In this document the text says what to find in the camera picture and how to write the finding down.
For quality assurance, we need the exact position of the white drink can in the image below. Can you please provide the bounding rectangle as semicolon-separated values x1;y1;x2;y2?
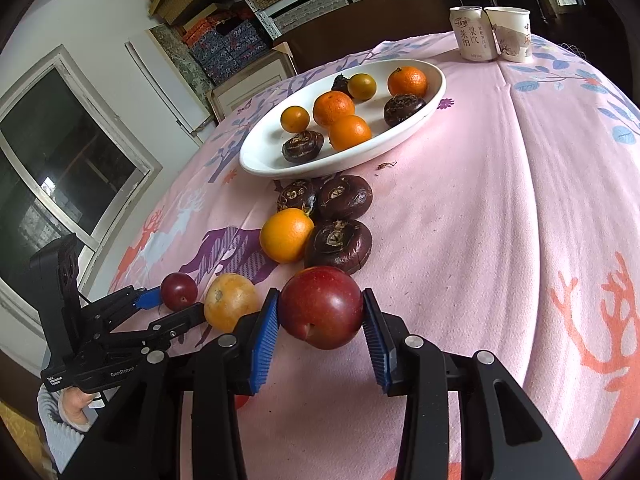
449;6;500;62

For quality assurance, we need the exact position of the wooden framed panel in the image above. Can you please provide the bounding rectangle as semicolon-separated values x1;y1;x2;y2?
206;51;302;123

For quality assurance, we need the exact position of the yellow round fruit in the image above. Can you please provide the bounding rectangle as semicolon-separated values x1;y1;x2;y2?
203;273;262;333

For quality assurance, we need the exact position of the white framed window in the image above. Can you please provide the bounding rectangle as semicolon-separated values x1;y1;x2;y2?
0;45;164;333

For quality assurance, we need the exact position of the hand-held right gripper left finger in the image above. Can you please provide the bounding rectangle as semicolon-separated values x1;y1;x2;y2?
60;287;281;480

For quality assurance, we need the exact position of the small smooth orange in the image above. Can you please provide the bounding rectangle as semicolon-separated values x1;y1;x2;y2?
280;105;311;134

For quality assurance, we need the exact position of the person's left forearm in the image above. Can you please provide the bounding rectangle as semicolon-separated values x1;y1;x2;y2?
36;384;87;473

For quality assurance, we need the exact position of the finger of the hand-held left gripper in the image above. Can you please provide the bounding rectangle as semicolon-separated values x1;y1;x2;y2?
106;285;164;328
142;304;208;347

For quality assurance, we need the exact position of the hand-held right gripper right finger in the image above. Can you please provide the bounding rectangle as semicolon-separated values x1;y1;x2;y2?
361;287;583;480

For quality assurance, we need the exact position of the yellow-green citrus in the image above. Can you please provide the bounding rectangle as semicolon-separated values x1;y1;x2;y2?
347;73;377;101

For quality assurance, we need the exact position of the pink deer print tablecloth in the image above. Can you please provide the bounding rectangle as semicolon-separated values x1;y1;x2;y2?
107;35;640;480

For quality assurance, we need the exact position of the brown wooden board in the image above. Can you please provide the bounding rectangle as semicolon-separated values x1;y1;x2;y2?
286;0;462;75

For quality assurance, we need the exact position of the metal shelf rack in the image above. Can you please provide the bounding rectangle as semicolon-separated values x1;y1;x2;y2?
215;0;451;41

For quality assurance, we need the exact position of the stack of blue patterned boxes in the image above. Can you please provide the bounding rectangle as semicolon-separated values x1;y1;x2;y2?
182;16;273;86

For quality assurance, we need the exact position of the white oval plate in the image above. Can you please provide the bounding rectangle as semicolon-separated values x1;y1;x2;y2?
238;58;447;178

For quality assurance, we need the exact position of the white board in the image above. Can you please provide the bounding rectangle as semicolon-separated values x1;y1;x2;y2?
125;27;222;135

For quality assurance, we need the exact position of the white paper cup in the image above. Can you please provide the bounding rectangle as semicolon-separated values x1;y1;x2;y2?
484;6;533;63

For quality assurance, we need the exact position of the rough-skinned tangerine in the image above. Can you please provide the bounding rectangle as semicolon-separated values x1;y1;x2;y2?
313;90;356;128
387;66;429;98

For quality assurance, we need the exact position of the person's left hand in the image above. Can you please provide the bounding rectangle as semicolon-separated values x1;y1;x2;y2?
57;387;99;432

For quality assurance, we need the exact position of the dark red plum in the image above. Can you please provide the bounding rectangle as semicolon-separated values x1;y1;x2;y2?
160;272;198;311
277;266;365;351

